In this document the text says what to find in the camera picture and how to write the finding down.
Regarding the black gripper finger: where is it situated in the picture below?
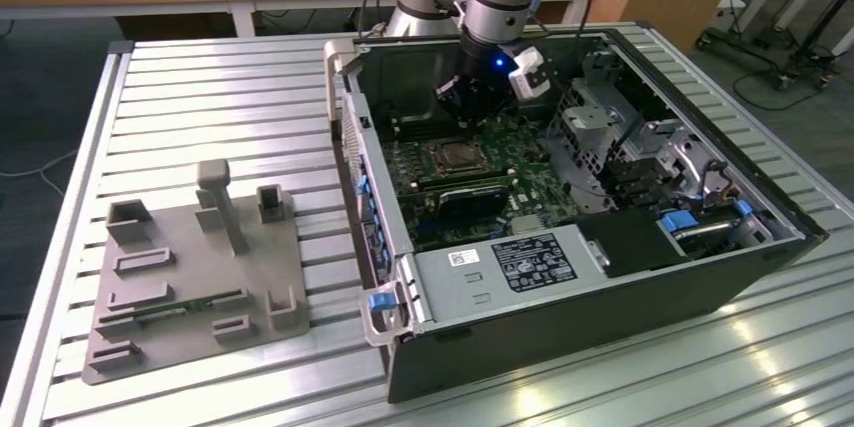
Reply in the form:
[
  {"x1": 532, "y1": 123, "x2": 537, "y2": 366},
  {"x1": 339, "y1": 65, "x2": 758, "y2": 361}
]
[
  {"x1": 463, "y1": 90, "x2": 512, "y2": 128},
  {"x1": 433, "y1": 74, "x2": 470, "y2": 128}
]

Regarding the silver CPU with green rim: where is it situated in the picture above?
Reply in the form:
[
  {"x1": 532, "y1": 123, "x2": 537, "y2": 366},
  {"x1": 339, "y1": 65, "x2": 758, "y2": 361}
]
[{"x1": 441, "y1": 145, "x2": 483, "y2": 169}]

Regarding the metal socket cover frame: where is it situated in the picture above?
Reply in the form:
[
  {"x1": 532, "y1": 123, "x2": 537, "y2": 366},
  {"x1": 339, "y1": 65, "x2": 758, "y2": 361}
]
[{"x1": 427, "y1": 136, "x2": 499, "y2": 176}]

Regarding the black RAM slot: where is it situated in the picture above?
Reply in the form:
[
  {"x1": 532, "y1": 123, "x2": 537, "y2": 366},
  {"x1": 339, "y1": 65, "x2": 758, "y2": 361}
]
[
  {"x1": 395, "y1": 126, "x2": 486, "y2": 137},
  {"x1": 394, "y1": 122, "x2": 485, "y2": 132},
  {"x1": 393, "y1": 118, "x2": 483, "y2": 127},
  {"x1": 393, "y1": 114, "x2": 483, "y2": 123}
]

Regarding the CPU socket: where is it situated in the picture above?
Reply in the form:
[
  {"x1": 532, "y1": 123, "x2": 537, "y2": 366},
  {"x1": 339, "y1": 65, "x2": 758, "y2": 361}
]
[{"x1": 423, "y1": 135, "x2": 502, "y2": 177}]

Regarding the installed RAM stick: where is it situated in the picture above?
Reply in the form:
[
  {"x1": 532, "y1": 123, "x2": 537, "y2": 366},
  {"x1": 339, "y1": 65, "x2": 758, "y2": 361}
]
[{"x1": 418, "y1": 172, "x2": 509, "y2": 188}]

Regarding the green motherboard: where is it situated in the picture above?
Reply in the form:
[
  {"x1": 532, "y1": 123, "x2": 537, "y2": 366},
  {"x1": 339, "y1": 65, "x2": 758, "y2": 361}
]
[{"x1": 378, "y1": 109, "x2": 584, "y2": 254}]

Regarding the silver metal drive cage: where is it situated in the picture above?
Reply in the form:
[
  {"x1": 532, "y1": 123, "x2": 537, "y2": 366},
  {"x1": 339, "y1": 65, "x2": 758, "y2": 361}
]
[{"x1": 544, "y1": 49, "x2": 709, "y2": 216}]

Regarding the black graphics card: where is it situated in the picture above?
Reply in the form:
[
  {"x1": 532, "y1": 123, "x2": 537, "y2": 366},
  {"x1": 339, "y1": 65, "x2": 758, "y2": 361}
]
[{"x1": 431, "y1": 184, "x2": 510, "y2": 224}]

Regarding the silver chipset heatsink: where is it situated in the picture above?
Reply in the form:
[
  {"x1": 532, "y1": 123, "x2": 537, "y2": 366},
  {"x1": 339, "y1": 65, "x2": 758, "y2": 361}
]
[{"x1": 512, "y1": 213, "x2": 548, "y2": 234}]

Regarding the black plastic shroud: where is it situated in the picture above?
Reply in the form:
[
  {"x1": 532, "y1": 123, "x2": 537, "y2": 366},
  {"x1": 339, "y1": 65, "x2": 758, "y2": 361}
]
[{"x1": 577, "y1": 206, "x2": 694, "y2": 279}]

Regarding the silver power supply unit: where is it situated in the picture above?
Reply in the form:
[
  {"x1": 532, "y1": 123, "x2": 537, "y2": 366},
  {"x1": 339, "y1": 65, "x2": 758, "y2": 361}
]
[{"x1": 405, "y1": 223, "x2": 614, "y2": 324}]

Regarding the silver cylindrical bar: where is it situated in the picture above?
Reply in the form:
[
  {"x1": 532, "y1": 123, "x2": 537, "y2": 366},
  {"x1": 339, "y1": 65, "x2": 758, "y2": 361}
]
[{"x1": 673, "y1": 219, "x2": 746, "y2": 246}]

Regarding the blue case latch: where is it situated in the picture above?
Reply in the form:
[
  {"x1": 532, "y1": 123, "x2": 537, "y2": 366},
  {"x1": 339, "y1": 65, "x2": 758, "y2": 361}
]
[{"x1": 366, "y1": 290, "x2": 397, "y2": 314}]

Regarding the grey parts rack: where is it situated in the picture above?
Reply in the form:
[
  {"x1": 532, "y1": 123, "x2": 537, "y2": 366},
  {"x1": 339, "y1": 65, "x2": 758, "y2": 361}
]
[{"x1": 79, "y1": 158, "x2": 314, "y2": 387}]

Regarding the black PC case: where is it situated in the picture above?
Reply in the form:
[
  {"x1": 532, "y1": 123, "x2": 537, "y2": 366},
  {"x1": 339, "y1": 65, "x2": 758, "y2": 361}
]
[{"x1": 323, "y1": 21, "x2": 833, "y2": 404}]

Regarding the green RAM stick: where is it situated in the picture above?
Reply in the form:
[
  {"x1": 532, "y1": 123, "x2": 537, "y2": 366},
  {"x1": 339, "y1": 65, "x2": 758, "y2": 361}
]
[{"x1": 131, "y1": 296, "x2": 222, "y2": 322}]

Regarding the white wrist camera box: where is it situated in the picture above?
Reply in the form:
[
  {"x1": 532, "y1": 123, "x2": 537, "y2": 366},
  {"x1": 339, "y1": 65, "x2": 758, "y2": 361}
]
[{"x1": 506, "y1": 45, "x2": 556, "y2": 102}]

